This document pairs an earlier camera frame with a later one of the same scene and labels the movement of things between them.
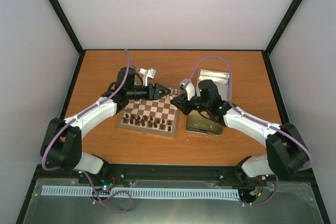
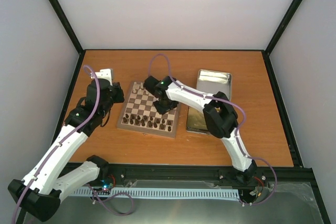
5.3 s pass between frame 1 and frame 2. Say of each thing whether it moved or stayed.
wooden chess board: stayed
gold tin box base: stayed
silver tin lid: stayed
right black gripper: moved
